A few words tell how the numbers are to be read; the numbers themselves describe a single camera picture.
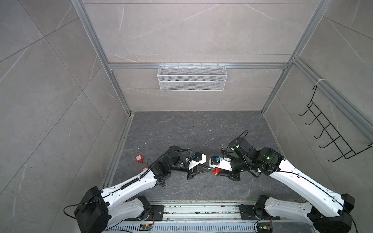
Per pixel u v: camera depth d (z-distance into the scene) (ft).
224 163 1.84
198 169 1.98
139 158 3.03
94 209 1.28
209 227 2.30
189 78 3.30
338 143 2.11
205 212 2.45
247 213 2.40
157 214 2.40
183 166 1.98
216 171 2.09
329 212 1.27
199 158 1.83
